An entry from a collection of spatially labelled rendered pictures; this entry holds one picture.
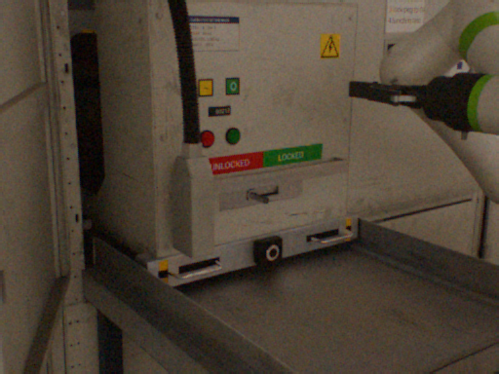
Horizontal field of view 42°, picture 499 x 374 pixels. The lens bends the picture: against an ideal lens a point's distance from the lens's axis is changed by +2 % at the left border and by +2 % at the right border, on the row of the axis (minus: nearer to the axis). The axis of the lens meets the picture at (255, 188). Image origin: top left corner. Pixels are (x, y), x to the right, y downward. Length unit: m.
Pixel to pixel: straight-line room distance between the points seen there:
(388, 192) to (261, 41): 0.77
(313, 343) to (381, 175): 0.85
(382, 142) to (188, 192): 0.85
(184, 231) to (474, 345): 0.51
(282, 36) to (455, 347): 0.65
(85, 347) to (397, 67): 0.89
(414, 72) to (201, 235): 0.59
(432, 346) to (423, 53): 0.61
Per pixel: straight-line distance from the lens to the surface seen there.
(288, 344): 1.07
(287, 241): 1.36
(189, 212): 1.09
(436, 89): 1.10
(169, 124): 1.16
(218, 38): 1.20
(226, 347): 0.99
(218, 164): 1.22
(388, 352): 1.07
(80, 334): 1.45
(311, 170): 1.32
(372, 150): 1.79
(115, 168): 1.31
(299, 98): 1.32
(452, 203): 2.14
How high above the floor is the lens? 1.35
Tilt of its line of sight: 15 degrees down
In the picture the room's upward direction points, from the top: 1 degrees clockwise
